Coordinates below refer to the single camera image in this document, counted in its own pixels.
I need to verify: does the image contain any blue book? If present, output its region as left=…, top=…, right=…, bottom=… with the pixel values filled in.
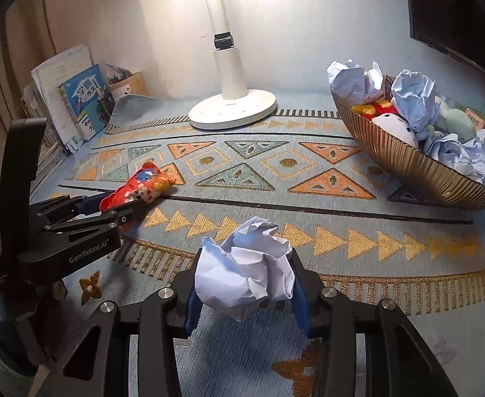
left=58, top=64, right=111, bottom=141

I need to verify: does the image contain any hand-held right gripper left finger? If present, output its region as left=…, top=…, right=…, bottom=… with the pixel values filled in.
left=36, top=268, right=205, bottom=397

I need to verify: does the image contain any blue patterned mat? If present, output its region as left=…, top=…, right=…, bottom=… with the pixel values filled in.
left=29, top=91, right=485, bottom=397

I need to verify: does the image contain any flat white book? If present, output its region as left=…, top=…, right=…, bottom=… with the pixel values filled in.
left=29, top=141, right=67, bottom=199

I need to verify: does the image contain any orange cardboard box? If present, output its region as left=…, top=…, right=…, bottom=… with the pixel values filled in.
left=465, top=108, right=485, bottom=130

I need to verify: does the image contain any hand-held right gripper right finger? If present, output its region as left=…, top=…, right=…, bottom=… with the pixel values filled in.
left=289, top=249, right=462, bottom=397

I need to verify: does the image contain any beige curtain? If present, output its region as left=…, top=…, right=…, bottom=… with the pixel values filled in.
left=0, top=0, right=57, bottom=183

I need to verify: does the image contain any red snack bag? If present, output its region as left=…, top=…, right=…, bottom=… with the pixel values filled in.
left=99, top=162, right=177, bottom=211

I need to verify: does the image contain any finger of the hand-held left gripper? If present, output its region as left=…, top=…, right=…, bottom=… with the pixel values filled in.
left=31, top=190, right=117, bottom=218
left=40, top=203, right=145, bottom=243

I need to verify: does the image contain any stack of white books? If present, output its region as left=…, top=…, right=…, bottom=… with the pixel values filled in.
left=21, top=43, right=94, bottom=154

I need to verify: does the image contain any pastel caterpillar plush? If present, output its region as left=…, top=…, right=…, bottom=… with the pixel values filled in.
left=435, top=95, right=479, bottom=143

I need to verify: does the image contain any gold wire basket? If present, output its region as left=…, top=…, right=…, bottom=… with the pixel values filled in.
left=331, top=75, right=485, bottom=209

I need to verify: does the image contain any small cardboard box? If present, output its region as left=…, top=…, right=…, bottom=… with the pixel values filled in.
left=102, top=64, right=148, bottom=104

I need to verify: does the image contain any white kitty plush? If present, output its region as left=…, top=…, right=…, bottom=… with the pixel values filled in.
left=352, top=99, right=419, bottom=150

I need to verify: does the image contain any black monitor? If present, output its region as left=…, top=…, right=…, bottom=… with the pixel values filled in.
left=400, top=0, right=485, bottom=79

